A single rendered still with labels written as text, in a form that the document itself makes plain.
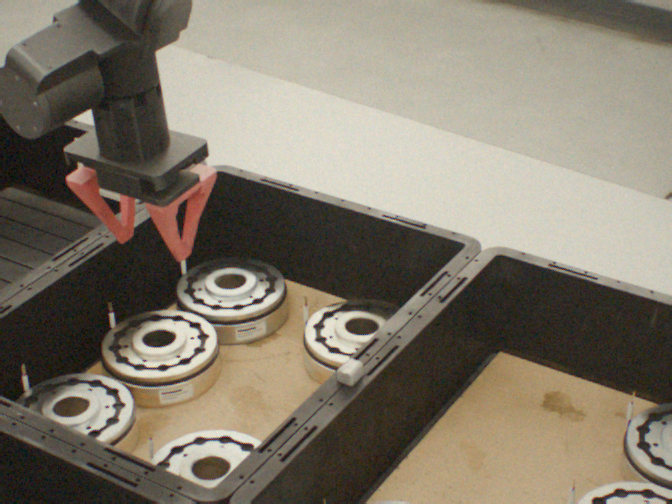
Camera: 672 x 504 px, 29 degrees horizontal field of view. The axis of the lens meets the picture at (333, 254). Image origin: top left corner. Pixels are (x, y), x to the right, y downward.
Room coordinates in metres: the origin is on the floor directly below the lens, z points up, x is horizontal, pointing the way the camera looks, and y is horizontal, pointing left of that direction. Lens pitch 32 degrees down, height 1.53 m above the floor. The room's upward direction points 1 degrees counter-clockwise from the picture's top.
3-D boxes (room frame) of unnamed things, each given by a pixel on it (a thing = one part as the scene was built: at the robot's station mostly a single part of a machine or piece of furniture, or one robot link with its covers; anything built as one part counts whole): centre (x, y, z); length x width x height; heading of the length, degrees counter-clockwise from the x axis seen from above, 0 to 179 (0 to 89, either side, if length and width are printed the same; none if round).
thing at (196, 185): (0.93, 0.14, 1.00); 0.07 x 0.07 x 0.09; 56
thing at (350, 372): (0.79, -0.01, 0.94); 0.02 x 0.01 x 0.01; 147
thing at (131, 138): (0.93, 0.16, 1.07); 0.10 x 0.07 x 0.07; 56
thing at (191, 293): (1.03, 0.10, 0.86); 0.10 x 0.10 x 0.01
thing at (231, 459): (0.77, 0.10, 0.86); 0.05 x 0.05 x 0.01
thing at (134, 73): (0.93, 0.16, 1.14); 0.07 x 0.06 x 0.07; 140
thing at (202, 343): (0.94, 0.15, 0.86); 0.10 x 0.10 x 0.01
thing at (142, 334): (0.94, 0.15, 0.86); 0.05 x 0.05 x 0.01
